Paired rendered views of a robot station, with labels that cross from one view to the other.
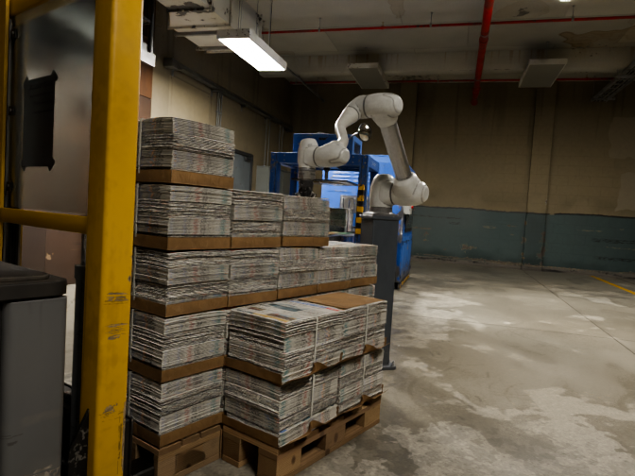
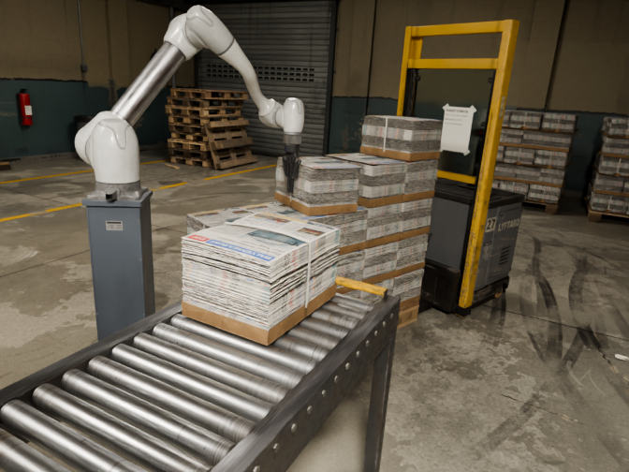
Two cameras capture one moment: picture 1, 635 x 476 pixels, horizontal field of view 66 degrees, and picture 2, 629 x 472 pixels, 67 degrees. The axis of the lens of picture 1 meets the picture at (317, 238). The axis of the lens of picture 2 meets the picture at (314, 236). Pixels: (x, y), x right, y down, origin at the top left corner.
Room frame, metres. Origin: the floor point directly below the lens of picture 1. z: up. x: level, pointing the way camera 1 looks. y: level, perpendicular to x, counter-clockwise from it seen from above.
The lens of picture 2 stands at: (4.78, 0.67, 1.42)
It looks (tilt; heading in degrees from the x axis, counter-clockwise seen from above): 17 degrees down; 191
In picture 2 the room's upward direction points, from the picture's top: 3 degrees clockwise
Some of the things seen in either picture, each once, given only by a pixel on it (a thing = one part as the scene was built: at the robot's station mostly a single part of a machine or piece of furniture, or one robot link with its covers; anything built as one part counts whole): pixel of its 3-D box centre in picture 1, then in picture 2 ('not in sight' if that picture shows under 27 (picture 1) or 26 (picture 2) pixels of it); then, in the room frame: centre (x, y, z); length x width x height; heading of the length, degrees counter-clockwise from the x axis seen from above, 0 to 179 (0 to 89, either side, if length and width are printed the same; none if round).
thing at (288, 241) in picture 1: (282, 238); (314, 200); (2.40, 0.18, 0.86); 0.38 x 0.29 x 0.04; 43
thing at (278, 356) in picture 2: not in sight; (240, 345); (3.75, 0.28, 0.77); 0.47 x 0.05 x 0.05; 74
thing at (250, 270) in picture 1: (284, 324); (300, 281); (2.45, 0.14, 0.42); 1.17 x 0.39 x 0.83; 143
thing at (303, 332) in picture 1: (312, 371); not in sight; (2.09, -0.02, 0.30); 0.76 x 0.30 x 0.60; 143
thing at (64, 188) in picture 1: (50, 104); (446, 120); (1.51, 0.84, 1.27); 0.57 x 0.01 x 0.65; 53
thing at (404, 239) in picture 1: (373, 213); not in sight; (7.52, -0.83, 1.04); 1.51 x 1.30 x 2.07; 164
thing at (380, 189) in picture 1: (383, 190); (115, 149); (3.22, -0.41, 1.17); 0.18 x 0.16 x 0.22; 53
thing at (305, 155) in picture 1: (310, 153); (291, 114); (2.53, 0.07, 1.30); 0.13 x 0.11 x 0.16; 53
